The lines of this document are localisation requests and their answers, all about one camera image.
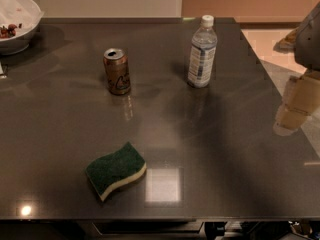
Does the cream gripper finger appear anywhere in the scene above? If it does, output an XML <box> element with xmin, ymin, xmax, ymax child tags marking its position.
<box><xmin>273</xmin><ymin>69</ymin><xmax>320</xmax><ymax>136</ymax></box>

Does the green and yellow sponge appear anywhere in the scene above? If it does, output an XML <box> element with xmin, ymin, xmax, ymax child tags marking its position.
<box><xmin>85</xmin><ymin>142</ymin><xmax>147</xmax><ymax>202</ymax></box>

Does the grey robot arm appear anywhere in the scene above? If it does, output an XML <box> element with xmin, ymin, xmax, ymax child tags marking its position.
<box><xmin>273</xmin><ymin>2</ymin><xmax>320</xmax><ymax>136</ymax></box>

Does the clear plastic water bottle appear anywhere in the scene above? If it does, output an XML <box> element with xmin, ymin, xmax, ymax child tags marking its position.
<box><xmin>187</xmin><ymin>15</ymin><xmax>218</xmax><ymax>88</ymax></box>

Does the gold soda can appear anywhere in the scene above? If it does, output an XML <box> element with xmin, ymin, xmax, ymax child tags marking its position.
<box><xmin>103</xmin><ymin>48</ymin><xmax>131</xmax><ymax>95</ymax></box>

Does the white bowl with snacks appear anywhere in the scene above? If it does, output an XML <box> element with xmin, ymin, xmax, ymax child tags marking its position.
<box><xmin>0</xmin><ymin>0</ymin><xmax>44</xmax><ymax>55</ymax></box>

